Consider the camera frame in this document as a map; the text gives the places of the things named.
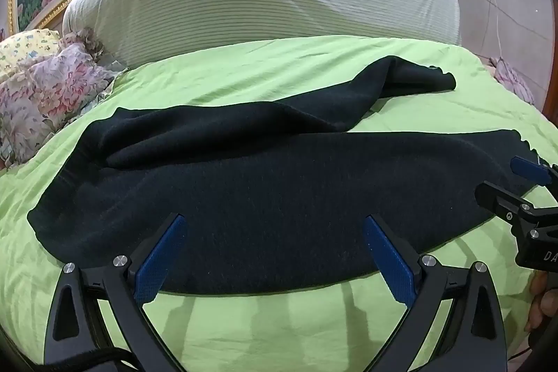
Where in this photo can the green bed sheet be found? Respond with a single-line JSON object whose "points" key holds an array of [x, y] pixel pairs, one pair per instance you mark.
{"points": [[261, 62]]}

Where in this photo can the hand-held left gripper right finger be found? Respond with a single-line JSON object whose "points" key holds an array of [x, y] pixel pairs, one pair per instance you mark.
{"points": [[390, 263]]}

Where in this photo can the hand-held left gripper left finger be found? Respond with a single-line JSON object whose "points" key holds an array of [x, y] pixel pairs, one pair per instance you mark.
{"points": [[159, 263]]}

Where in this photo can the yellow floral pillow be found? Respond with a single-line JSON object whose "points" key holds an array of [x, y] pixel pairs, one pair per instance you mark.
{"points": [[24, 49]]}

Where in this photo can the black pants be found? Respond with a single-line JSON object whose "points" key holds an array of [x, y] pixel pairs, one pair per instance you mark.
{"points": [[261, 202]]}

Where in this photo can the person's right hand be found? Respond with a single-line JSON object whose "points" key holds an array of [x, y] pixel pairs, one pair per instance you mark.
{"points": [[545, 302]]}

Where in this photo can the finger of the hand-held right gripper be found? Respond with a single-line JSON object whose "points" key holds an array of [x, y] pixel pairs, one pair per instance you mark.
{"points": [[527, 170], [501, 200]]}

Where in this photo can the pink floral cloth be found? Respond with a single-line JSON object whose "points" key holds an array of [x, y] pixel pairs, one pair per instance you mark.
{"points": [[514, 80]]}

